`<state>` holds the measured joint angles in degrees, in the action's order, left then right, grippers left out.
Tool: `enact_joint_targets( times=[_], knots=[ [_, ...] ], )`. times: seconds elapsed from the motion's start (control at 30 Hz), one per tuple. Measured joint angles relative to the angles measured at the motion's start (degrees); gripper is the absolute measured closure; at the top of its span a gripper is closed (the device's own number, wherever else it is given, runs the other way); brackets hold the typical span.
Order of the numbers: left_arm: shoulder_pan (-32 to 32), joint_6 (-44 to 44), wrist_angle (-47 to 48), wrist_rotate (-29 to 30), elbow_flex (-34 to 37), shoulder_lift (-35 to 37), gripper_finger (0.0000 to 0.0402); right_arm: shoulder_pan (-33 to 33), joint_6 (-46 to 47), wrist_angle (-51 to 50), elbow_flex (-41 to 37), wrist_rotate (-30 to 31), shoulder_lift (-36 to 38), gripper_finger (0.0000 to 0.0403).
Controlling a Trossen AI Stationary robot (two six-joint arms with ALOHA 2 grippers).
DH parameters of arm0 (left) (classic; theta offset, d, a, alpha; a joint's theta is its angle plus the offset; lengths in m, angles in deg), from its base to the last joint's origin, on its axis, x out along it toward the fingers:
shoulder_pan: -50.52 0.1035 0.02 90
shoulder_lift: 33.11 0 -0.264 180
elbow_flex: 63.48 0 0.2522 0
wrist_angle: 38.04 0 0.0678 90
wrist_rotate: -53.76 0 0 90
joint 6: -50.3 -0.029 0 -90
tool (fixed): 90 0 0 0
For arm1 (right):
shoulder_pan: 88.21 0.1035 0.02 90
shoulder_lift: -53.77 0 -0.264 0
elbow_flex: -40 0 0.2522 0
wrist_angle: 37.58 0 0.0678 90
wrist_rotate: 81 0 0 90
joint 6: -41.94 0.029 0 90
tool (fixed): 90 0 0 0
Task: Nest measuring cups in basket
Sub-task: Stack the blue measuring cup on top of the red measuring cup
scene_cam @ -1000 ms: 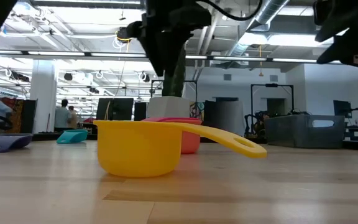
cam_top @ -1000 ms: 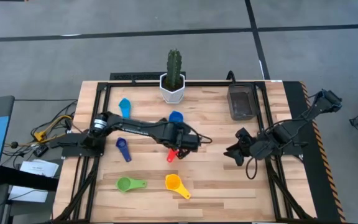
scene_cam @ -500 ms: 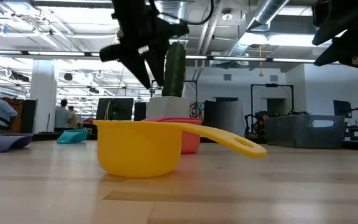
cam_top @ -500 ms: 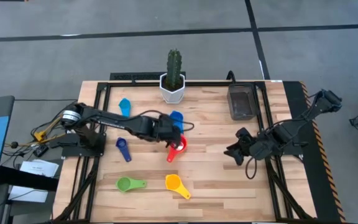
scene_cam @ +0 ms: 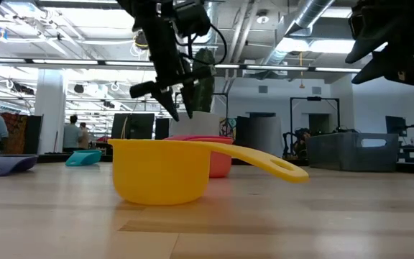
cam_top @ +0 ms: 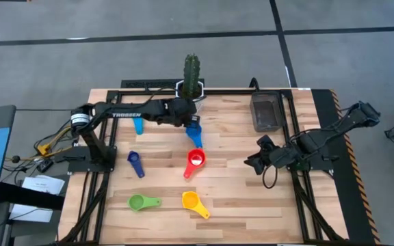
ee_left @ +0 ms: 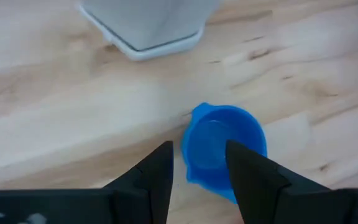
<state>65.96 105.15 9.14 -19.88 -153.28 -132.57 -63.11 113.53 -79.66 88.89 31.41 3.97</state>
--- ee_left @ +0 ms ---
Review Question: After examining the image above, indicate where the white hexagonal plant pot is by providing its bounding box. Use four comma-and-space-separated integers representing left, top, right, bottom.
78, 0, 220, 62

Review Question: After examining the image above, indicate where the blue measuring cup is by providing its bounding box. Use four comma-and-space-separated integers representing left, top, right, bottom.
180, 101, 269, 205

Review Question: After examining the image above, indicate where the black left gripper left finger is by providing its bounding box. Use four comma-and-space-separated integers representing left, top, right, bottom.
103, 140, 175, 224

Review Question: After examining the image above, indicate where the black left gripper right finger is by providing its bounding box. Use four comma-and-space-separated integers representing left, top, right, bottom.
225, 139, 351, 224

